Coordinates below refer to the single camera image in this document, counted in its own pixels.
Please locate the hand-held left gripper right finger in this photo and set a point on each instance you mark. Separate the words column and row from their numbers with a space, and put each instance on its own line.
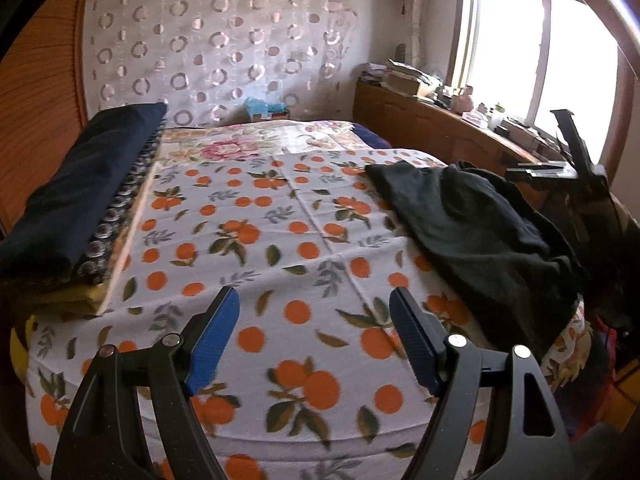
column 415, row 340

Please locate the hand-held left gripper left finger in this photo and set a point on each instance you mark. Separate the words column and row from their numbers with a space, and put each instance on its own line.
column 212, row 340

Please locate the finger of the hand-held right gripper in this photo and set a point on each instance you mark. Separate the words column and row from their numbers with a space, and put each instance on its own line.
column 542, row 165
column 540, row 174

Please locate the black printed t-shirt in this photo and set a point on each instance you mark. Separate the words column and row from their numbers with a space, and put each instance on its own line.
column 475, row 240

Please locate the person's right hand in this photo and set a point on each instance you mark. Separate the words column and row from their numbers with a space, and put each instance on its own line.
column 575, row 210

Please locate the orange fruit print bed sheet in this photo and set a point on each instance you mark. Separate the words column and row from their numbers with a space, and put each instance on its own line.
column 280, row 260

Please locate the long wooden cabinet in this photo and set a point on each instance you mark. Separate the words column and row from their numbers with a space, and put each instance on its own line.
column 425, row 125

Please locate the folded dark patterned cloth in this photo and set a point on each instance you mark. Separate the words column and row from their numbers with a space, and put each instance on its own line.
column 117, row 220

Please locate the pile of books and papers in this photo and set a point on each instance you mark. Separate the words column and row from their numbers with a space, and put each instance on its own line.
column 402, row 77

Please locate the dark blue pillow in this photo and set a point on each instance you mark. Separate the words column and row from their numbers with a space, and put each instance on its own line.
column 372, row 137

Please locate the red and blue cloth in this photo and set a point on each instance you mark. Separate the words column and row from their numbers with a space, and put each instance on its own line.
column 600, row 360

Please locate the yellow pillow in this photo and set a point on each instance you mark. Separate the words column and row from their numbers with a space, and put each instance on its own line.
column 22, row 350

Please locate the pink floral quilt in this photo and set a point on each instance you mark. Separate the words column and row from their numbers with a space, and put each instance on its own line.
column 230, row 147

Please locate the floral window drape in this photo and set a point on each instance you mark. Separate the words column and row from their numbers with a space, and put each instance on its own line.
column 411, row 15

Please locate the folded navy cloth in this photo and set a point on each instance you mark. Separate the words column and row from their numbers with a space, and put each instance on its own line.
column 75, row 195

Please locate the blue plastic bag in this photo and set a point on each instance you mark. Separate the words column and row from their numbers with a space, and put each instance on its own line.
column 262, row 106

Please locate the sheer circle pattern curtain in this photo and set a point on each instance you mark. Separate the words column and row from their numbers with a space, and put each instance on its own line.
column 215, row 45

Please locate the brown wooden wardrobe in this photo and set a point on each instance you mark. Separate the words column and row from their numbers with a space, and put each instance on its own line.
column 40, row 100

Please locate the wooden frame window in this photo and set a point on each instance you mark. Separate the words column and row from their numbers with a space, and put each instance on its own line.
column 545, row 50

